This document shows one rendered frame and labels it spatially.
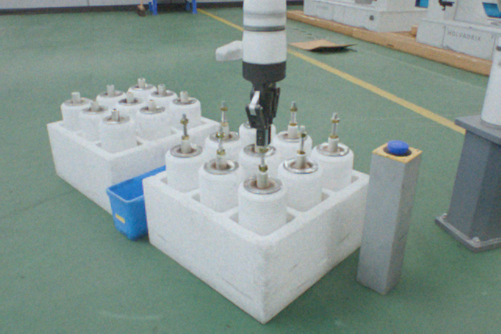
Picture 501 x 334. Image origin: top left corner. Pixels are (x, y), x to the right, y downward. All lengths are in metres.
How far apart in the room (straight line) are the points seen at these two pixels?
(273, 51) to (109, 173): 0.64
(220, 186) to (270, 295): 0.23
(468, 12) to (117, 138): 2.85
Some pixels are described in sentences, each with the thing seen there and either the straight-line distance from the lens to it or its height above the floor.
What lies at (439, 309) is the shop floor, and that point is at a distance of 1.01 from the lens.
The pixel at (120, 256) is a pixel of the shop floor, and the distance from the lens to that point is 1.11.
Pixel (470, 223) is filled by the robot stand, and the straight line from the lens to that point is 1.20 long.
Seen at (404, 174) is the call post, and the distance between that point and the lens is 0.84.
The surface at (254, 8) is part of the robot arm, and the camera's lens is 0.71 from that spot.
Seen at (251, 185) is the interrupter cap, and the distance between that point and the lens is 0.83.
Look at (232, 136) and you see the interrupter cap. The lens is 1.06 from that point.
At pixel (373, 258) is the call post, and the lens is 0.96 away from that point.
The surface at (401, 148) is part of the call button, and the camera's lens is 0.85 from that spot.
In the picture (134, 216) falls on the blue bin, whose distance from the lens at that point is 1.11.
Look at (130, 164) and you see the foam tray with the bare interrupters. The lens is 1.21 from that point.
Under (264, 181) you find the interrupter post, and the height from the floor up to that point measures 0.26.
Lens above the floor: 0.64
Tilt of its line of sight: 23 degrees down
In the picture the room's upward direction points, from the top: straight up
